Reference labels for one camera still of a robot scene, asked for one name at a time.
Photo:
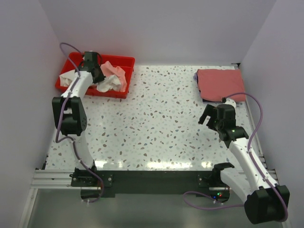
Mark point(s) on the light pink t-shirt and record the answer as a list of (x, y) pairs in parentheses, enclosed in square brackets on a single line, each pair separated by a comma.
[(108, 69)]

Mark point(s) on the white graphic t-shirt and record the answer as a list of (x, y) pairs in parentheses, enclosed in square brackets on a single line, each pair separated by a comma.
[(111, 82)]

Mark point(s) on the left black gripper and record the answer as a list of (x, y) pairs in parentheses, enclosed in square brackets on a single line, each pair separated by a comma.
[(101, 76)]

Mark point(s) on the folded purple t-shirt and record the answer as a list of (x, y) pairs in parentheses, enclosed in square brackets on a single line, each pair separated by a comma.
[(196, 77)]

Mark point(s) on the folded dusty red t-shirt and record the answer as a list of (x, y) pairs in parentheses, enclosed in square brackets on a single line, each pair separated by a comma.
[(214, 84)]

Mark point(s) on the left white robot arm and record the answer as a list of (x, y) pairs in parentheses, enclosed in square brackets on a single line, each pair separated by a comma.
[(71, 120)]

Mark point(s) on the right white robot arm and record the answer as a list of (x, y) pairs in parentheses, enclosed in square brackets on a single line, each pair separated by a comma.
[(263, 198)]

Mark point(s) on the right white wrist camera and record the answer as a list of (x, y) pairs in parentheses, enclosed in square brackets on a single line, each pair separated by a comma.
[(229, 101)]

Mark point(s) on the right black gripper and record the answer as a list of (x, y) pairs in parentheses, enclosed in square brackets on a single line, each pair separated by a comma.
[(209, 111)]

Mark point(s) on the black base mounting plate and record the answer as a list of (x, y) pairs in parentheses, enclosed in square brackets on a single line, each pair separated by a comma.
[(110, 183)]

